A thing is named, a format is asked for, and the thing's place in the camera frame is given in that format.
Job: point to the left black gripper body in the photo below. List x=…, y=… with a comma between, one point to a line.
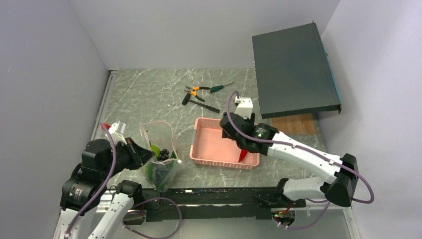
x=127, y=156

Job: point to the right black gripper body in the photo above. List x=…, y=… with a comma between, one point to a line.
x=239, y=142

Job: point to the red chili pepper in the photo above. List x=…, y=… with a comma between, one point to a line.
x=242, y=155

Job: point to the dark grape bunch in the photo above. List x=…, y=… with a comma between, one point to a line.
x=163, y=167

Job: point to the clear zip top bag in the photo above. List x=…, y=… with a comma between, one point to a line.
x=160, y=134

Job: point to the pink plastic basket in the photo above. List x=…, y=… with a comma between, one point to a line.
x=209, y=148

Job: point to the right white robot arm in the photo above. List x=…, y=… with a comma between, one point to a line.
x=335, y=178

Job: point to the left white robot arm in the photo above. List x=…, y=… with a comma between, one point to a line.
x=92, y=191

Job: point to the wooden board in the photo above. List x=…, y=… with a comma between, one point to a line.
x=295, y=124

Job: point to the black hammer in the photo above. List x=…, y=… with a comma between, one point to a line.
x=187, y=98

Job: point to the dark green metal box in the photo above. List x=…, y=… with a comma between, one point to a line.
x=293, y=73

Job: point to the aluminium frame rail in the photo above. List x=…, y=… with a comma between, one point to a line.
x=262, y=203

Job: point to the green handled screwdriver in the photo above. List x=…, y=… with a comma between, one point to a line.
x=219, y=87

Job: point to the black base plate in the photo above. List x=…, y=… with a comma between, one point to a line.
x=215, y=203

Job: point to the orange handled pliers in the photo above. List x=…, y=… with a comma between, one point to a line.
x=193, y=91

